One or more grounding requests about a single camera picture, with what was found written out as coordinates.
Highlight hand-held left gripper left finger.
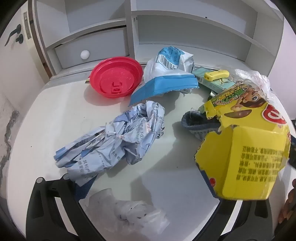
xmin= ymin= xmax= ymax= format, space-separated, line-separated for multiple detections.
xmin=25 ymin=173 xmax=100 ymax=241

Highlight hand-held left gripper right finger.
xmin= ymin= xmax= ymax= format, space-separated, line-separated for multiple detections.
xmin=217 ymin=197 xmax=274 ymax=241

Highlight yellow printed carton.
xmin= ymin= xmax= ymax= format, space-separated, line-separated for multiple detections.
xmin=194 ymin=85 xmax=291 ymax=201

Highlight blue printed paper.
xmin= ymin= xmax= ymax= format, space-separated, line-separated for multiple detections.
xmin=54 ymin=100 xmax=166 ymax=187

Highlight teal cardboard box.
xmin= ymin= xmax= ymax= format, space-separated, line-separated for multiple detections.
xmin=192 ymin=66 xmax=237 ymax=92

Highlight person's right hand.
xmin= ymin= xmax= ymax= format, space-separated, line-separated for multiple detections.
xmin=279 ymin=178 xmax=296 ymax=225

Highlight crumpled clear plastic wrap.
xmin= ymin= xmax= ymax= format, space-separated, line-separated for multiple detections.
xmin=84 ymin=189 xmax=171 ymax=241

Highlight clear plastic bag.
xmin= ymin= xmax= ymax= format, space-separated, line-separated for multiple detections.
xmin=232 ymin=69 xmax=282 ymax=110

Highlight grey knitted sock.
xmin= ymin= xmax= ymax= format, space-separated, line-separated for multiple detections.
xmin=181 ymin=111 xmax=223 ymax=142

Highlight red plastic lid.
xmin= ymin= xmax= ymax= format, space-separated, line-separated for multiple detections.
xmin=90 ymin=56 xmax=144 ymax=99

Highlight white door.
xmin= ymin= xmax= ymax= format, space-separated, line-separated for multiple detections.
xmin=0 ymin=5 xmax=48 ymax=100

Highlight blue and white plastic bag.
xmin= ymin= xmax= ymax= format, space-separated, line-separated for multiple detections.
xmin=128 ymin=46 xmax=199 ymax=107

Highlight white drawer with round knob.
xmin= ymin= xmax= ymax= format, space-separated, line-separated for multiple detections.
xmin=54 ymin=28 xmax=130 ymax=69

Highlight white desk shelf unit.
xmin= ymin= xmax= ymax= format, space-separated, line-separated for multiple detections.
xmin=30 ymin=0 xmax=285 ymax=82

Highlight black door handle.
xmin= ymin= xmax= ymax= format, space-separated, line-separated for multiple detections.
xmin=5 ymin=24 xmax=24 ymax=47

